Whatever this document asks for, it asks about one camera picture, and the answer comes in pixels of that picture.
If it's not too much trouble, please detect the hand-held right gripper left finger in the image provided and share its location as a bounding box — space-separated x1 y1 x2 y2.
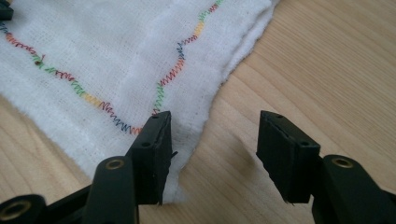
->
125 110 179 206

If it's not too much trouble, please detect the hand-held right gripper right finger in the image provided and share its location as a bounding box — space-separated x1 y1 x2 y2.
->
256 110 321 205

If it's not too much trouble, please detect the white cloth with coloured stitching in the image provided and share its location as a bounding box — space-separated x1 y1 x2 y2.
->
0 0 281 203

